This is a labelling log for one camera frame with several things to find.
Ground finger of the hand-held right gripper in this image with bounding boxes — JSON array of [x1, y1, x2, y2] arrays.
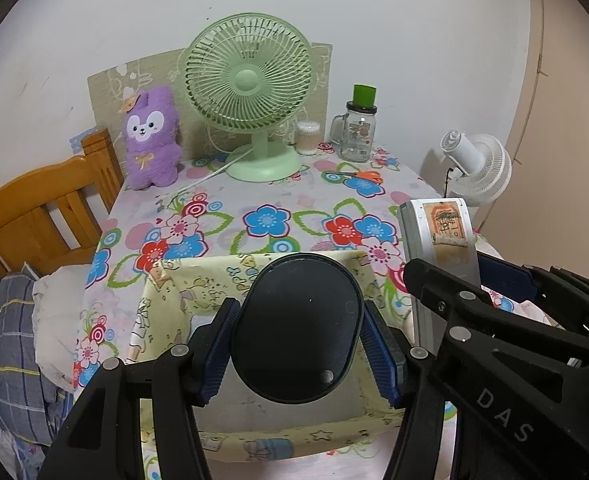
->
[[403, 258, 589, 377], [477, 252, 589, 332]]

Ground floral tablecloth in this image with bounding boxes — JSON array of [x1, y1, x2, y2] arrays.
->
[[72, 145, 555, 480]]

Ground orange handled scissors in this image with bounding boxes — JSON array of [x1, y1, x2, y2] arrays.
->
[[339, 170, 383, 184]]

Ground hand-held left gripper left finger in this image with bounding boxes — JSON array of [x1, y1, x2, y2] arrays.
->
[[37, 297, 240, 480]]

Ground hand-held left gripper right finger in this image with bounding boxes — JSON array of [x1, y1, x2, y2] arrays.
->
[[359, 300, 456, 480]]

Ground glass jar mug green lid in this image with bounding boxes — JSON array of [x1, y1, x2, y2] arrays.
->
[[331, 84, 378, 163]]

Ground purple plush toy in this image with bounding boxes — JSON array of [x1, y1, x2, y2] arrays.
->
[[121, 85, 182, 191]]

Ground white pillow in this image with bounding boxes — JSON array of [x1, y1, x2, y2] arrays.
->
[[32, 264, 101, 392]]

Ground black fan cable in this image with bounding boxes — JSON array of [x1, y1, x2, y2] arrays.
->
[[443, 164, 463, 197]]

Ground white fan cable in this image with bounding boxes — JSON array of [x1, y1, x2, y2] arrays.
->
[[173, 146, 255, 195]]

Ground blue paper sheet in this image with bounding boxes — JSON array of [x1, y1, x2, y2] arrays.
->
[[69, 127, 99, 154]]

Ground plaid blanket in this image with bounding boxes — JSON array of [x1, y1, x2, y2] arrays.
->
[[0, 264, 75, 443]]

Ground light printed cloth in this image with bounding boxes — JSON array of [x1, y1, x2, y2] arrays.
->
[[0, 410, 50, 480]]

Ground wooden bed headboard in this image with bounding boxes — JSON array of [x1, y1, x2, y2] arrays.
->
[[0, 128, 124, 277]]

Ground green desk fan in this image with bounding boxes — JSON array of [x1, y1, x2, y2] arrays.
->
[[184, 14, 313, 182]]

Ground yellow cartoon-print storage box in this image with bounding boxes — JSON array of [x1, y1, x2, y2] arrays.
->
[[126, 250, 416, 467]]

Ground white clip fan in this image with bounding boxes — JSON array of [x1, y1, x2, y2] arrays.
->
[[441, 130, 512, 207]]

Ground cotton swab container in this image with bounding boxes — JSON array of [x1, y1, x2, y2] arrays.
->
[[295, 121, 321, 157]]

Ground beige cartoon-print board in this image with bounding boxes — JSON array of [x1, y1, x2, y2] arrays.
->
[[87, 42, 334, 161]]

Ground silver rectangular box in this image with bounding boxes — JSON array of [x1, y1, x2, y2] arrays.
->
[[397, 199, 481, 357]]

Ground dark oval mirror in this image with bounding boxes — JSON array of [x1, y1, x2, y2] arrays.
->
[[229, 253, 365, 404]]

